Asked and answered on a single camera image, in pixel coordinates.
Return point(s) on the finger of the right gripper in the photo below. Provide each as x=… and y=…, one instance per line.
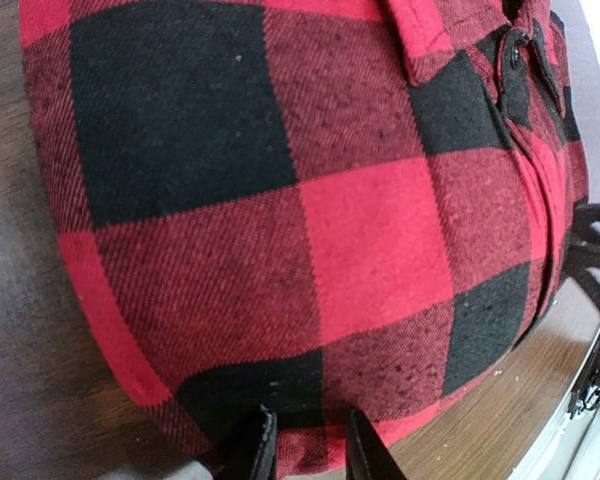
x=580, y=258
x=585, y=216

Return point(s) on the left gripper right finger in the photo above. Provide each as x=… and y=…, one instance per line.
x=367, y=456

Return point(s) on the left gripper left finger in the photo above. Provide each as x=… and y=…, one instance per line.
x=249, y=450

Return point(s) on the red black plaid shirt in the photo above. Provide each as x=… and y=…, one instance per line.
x=310, y=205

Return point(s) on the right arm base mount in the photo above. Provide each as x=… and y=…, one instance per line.
x=585, y=394

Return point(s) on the front aluminium frame rail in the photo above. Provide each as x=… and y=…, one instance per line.
x=565, y=448

